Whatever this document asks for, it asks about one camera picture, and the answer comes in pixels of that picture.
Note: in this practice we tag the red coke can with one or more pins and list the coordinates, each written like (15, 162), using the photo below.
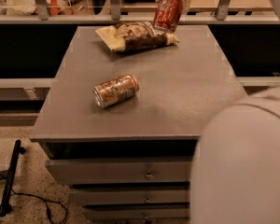
(168, 14)

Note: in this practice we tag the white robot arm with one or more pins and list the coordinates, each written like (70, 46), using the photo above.
(235, 171)

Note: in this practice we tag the orange brown soda can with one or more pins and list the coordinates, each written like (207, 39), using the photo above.
(115, 90)

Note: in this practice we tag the grey metal railing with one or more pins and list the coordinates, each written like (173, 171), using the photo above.
(113, 11)

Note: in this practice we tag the brown chip bag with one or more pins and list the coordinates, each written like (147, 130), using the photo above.
(134, 36)

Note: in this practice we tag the grey drawer cabinet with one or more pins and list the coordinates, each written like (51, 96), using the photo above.
(103, 154)

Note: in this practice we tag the top drawer knob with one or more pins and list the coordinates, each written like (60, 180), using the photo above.
(149, 175)

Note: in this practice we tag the middle drawer knob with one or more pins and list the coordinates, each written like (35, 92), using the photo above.
(147, 199)

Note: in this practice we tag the black stand leg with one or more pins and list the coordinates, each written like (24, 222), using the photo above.
(5, 207)

